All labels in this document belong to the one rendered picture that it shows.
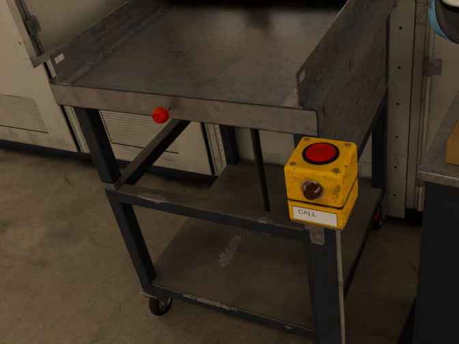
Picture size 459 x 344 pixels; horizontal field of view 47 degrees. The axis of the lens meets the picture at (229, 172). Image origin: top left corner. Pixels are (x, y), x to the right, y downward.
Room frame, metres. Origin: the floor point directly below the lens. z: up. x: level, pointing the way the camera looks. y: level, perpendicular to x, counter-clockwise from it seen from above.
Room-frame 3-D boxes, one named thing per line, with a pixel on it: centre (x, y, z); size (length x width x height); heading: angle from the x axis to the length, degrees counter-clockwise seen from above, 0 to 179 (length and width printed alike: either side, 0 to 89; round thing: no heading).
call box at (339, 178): (0.58, -0.13, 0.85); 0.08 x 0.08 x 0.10; 58
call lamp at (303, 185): (0.54, -0.10, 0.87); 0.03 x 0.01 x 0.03; 58
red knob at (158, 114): (0.93, 0.11, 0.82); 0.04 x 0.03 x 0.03; 148
